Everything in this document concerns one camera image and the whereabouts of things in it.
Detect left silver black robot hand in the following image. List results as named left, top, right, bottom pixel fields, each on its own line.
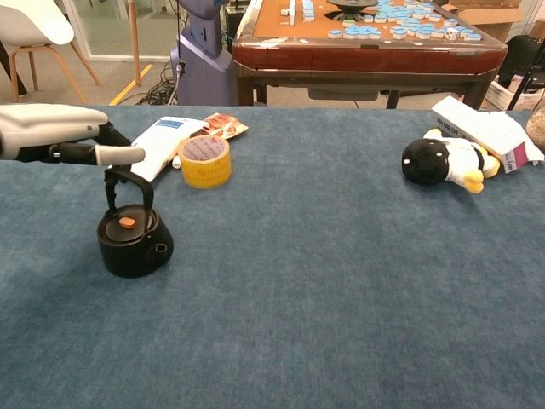
left=0, top=103, right=146, bottom=166

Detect black teapot with orange knob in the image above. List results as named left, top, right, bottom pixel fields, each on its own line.
left=96, top=165, right=175, bottom=279

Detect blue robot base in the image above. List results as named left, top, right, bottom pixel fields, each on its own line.
left=169, top=0, right=235, bottom=107

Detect yellow tape roll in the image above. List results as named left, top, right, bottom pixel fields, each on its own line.
left=178, top=135, right=233, bottom=189

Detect white chair wooden legs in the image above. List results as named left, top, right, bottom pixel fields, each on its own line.
left=0, top=0, right=101, bottom=103

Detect white plastic pack blue label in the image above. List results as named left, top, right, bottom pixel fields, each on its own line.
left=129, top=116, right=209, bottom=183

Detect wooden pole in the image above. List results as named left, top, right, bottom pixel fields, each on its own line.
left=129, top=0, right=142, bottom=87

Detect orange snack packet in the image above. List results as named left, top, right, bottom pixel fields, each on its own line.
left=199, top=112, right=250, bottom=141

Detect blue felt table cover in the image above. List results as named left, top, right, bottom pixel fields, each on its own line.
left=0, top=105, right=545, bottom=409

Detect brown mahjong table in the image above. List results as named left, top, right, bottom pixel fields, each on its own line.
left=232, top=0, right=509, bottom=110

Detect black round tray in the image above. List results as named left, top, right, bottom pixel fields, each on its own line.
left=325, top=0, right=380, bottom=21

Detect black white plush toy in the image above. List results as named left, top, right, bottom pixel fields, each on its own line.
left=401, top=127, right=502, bottom=195

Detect long white box purple end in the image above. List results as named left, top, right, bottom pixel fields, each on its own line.
left=431, top=95, right=531, bottom=175

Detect white printed carton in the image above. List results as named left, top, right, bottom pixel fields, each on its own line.
left=485, top=74, right=545, bottom=112

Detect cardboard box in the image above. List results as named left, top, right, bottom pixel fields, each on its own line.
left=442, top=0, right=545, bottom=43

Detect white paper package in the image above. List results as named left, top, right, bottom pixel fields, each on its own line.
left=472, top=109, right=545, bottom=165

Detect black tripod stand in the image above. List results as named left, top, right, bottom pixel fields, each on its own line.
left=506, top=63, right=537, bottom=112

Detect black floor cable tangle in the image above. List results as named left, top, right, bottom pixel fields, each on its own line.
left=138, top=63, right=180, bottom=106

